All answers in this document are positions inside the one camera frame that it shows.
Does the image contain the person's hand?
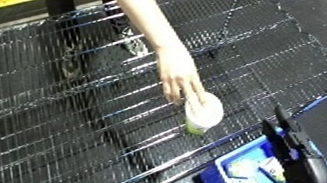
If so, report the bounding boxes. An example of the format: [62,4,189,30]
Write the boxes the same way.
[152,42,213,113]

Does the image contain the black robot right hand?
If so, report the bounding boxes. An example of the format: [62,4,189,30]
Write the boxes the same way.
[256,99,327,183]

